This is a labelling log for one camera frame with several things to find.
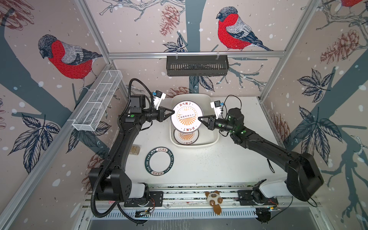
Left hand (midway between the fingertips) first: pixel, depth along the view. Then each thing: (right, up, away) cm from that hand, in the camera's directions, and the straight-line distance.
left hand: (175, 109), depth 73 cm
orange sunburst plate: (+5, -5, +1) cm, 7 cm away
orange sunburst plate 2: (+5, -19, +22) cm, 30 cm away
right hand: (+13, -4, +2) cm, 14 cm away
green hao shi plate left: (-11, -32, +14) cm, 37 cm away
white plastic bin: (+20, -20, +23) cm, 36 cm away
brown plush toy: (+20, -46, -3) cm, 50 cm away
